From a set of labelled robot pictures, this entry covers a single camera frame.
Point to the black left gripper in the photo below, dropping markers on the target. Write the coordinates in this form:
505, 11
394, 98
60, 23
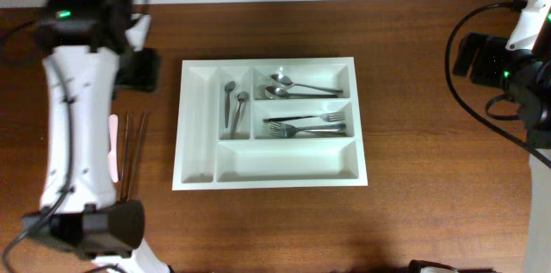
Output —
147, 77

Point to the white plastic knife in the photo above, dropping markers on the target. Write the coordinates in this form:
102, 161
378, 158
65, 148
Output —
113, 122

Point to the large steel spoon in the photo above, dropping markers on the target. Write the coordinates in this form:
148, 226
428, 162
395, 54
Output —
242, 97

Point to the steel spoon in tray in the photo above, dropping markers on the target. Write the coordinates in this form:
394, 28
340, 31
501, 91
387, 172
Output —
273, 92

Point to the dark-handled steel fork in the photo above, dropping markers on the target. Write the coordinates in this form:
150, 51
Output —
327, 117

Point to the steel kitchen tongs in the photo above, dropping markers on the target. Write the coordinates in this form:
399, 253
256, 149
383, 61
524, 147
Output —
133, 141

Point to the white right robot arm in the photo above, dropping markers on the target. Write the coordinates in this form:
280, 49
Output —
519, 66

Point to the white cutlery tray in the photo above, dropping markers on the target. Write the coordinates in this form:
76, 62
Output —
207, 158

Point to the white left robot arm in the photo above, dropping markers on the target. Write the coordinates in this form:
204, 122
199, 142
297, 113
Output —
92, 47

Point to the steel tablespoon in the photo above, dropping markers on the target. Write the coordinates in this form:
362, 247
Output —
286, 83

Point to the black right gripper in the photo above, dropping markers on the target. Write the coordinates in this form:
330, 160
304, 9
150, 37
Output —
493, 49

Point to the small steel teaspoon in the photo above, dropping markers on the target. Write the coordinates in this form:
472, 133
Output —
229, 88

